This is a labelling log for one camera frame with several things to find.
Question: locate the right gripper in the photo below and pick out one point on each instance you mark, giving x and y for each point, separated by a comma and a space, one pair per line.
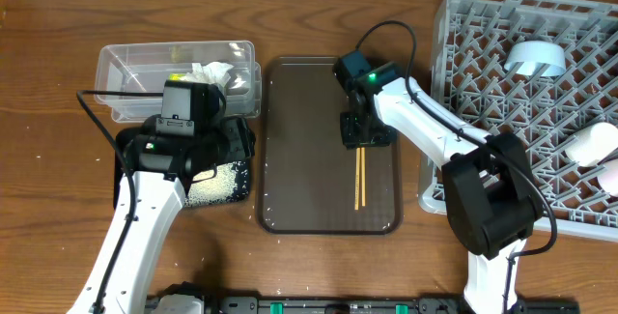
356, 139

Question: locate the clear plastic bin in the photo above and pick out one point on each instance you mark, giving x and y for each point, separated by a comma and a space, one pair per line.
142, 68

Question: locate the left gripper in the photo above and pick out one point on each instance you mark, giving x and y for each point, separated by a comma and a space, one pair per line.
238, 149

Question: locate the white cup pink inside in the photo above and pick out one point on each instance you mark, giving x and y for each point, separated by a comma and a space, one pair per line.
608, 179

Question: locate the wooden chopstick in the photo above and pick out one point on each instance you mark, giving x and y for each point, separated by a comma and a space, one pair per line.
357, 179
362, 171

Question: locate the yellow green snack wrapper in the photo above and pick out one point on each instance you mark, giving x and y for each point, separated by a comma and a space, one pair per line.
177, 77

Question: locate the grey dishwasher rack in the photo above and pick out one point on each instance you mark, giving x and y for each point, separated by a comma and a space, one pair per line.
472, 39

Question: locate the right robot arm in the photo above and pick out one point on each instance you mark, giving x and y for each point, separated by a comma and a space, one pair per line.
491, 199

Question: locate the spilled white rice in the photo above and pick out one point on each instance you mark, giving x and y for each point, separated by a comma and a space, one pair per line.
228, 183

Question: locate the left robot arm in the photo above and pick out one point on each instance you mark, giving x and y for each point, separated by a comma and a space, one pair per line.
157, 176

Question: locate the white tissue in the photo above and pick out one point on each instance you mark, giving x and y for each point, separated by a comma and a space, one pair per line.
211, 73

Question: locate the white cup green inside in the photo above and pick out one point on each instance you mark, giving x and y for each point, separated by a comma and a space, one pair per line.
591, 145

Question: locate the light blue rice bowl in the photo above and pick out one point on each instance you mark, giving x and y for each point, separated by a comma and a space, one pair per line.
526, 58

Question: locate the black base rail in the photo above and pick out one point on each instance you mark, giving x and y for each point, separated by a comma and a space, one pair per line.
248, 305

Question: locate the black plastic bin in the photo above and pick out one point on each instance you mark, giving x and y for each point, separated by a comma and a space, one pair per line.
144, 150

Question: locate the brown serving tray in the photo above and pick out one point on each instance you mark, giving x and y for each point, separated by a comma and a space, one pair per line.
308, 182

